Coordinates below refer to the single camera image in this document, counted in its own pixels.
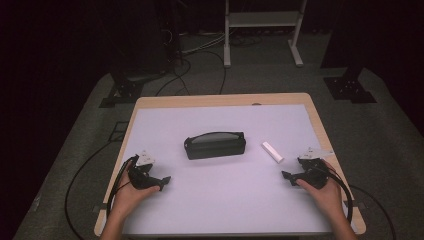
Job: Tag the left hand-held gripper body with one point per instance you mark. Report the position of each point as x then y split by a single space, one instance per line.
142 176

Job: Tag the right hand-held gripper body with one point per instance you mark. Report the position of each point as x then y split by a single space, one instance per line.
313 170

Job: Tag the white stick eraser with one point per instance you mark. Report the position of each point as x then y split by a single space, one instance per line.
272 152

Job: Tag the black pencil case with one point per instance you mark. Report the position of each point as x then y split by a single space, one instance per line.
215 146

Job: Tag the person's left hand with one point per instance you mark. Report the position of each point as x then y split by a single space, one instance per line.
128 198

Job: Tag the person's right hand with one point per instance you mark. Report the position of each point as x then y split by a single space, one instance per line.
325 196

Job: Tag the white table mat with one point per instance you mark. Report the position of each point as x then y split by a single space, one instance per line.
216 200

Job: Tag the black stand base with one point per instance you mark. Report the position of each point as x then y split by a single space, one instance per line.
348 88
123 91

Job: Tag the wooden table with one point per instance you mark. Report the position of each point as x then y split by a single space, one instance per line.
216 99

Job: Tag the white metal stand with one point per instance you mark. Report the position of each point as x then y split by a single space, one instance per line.
263 20

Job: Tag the black square floor frame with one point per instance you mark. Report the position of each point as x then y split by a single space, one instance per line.
118 131

